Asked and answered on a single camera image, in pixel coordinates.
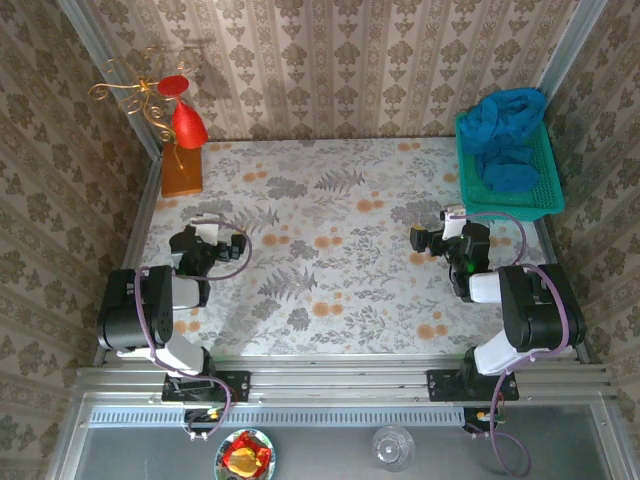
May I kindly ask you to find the aluminium side rail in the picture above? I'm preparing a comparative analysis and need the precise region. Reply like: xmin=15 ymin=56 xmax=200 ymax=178
xmin=92 ymin=149 xmax=166 ymax=369
xmin=534 ymin=218 xmax=592 ymax=365

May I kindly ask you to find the blue t-shirt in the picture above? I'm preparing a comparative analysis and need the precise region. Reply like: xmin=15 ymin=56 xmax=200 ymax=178
xmin=459 ymin=88 xmax=547 ymax=194

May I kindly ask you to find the floral patterned table mat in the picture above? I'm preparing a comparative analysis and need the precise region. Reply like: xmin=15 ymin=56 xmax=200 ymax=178
xmin=117 ymin=138 xmax=575 ymax=357

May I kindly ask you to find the black cable connector block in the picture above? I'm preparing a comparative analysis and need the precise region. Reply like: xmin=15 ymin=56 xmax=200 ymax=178
xmin=462 ymin=406 xmax=507 ymax=432

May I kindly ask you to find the orange wooden base block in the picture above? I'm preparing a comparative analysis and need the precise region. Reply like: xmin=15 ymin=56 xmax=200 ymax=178
xmin=160 ymin=144 xmax=204 ymax=199

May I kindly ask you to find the yellow wrapped sweet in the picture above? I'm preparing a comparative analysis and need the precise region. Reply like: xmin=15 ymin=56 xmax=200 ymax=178
xmin=230 ymin=446 xmax=265 ymax=476

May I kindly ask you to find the gold wire red cone ornament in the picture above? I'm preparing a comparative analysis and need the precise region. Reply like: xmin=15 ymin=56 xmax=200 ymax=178
xmin=88 ymin=44 xmax=210 ymax=170

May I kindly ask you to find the clear drinking glass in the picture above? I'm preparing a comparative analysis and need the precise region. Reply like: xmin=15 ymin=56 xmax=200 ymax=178
xmin=370 ymin=424 xmax=416 ymax=474

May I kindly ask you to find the aluminium extrusion rail beam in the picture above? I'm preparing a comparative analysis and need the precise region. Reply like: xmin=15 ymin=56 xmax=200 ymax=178
xmin=73 ymin=354 xmax=615 ymax=401

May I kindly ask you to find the red foil sweet wrapper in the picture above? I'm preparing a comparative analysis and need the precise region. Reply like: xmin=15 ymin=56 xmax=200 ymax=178
xmin=222 ymin=431 xmax=273 ymax=476

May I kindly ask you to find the aluminium frame post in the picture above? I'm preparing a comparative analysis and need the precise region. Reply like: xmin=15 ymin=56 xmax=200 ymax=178
xmin=53 ymin=0 xmax=165 ymax=161
xmin=522 ymin=0 xmax=611 ymax=117

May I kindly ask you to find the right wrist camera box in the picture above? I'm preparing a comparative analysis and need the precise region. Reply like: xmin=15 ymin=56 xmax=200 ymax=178
xmin=439 ymin=205 xmax=470 ymax=240

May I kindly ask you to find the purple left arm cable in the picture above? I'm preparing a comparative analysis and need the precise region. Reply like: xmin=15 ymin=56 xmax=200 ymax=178
xmin=133 ymin=219 xmax=254 ymax=442

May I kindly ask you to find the blue patterned small plate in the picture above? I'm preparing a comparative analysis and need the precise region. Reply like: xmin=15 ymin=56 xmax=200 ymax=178
xmin=214 ymin=428 xmax=276 ymax=480

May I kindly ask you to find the grey metal shelf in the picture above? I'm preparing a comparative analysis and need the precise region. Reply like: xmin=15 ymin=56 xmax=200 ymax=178
xmin=47 ymin=392 xmax=636 ymax=480

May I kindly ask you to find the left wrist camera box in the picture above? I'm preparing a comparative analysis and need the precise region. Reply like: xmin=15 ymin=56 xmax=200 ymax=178
xmin=193 ymin=213 xmax=222 ymax=245

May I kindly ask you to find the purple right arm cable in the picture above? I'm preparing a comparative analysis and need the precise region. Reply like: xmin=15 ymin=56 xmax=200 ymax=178
xmin=462 ymin=210 xmax=576 ymax=477

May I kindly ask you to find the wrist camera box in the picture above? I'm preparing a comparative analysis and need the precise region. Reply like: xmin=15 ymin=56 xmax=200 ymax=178
xmin=193 ymin=213 xmax=222 ymax=245
xmin=439 ymin=205 xmax=470 ymax=240

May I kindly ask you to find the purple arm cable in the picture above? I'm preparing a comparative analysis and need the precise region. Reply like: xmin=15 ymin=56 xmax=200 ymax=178
xmin=462 ymin=210 xmax=576 ymax=477
xmin=133 ymin=219 xmax=254 ymax=442

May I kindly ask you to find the grey slotted cable duct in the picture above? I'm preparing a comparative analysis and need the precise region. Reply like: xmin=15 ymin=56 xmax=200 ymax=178
xmin=88 ymin=405 xmax=466 ymax=427

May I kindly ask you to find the teal plastic mesh basket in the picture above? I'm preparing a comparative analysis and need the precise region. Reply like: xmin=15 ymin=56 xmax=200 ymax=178
xmin=453 ymin=110 xmax=566 ymax=223

